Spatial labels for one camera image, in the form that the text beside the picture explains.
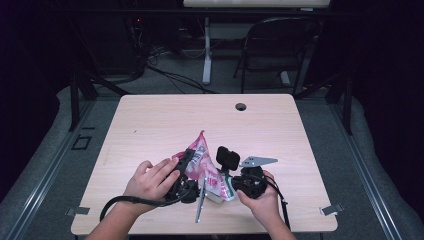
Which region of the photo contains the person's left hand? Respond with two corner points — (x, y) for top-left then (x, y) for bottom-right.
(123, 156), (182, 214)

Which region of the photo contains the metal table bracket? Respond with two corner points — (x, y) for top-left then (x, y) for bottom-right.
(319, 203), (344, 216)
(65, 206), (91, 217)

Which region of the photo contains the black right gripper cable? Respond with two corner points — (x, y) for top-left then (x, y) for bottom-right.
(264, 174), (292, 231)

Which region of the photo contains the pink printed clear plastic bag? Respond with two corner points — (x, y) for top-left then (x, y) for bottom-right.
(171, 130), (237, 203)

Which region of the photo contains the black stand frame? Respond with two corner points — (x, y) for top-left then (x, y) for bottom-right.
(68, 71), (131, 133)
(293, 71), (354, 136)

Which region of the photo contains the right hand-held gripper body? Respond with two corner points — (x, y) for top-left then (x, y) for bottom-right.
(231, 155), (279, 200)

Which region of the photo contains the black folding chair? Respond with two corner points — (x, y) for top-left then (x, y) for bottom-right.
(233, 16), (321, 96)

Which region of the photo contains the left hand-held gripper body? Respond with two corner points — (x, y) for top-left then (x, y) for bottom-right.
(165, 176), (208, 224)

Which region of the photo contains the white desk leg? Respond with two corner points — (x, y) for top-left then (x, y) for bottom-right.
(202, 16), (213, 85)

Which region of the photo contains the metal floor rail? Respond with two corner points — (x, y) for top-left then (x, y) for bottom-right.
(329, 99), (404, 240)
(6, 99), (96, 240)

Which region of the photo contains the dark equipment with red light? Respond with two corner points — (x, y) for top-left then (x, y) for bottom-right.
(93, 13), (148, 78)

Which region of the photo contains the black floor cable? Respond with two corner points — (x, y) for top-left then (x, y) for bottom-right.
(146, 63), (218, 95)

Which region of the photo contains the person's right hand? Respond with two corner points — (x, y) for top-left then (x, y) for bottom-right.
(236, 170), (281, 222)

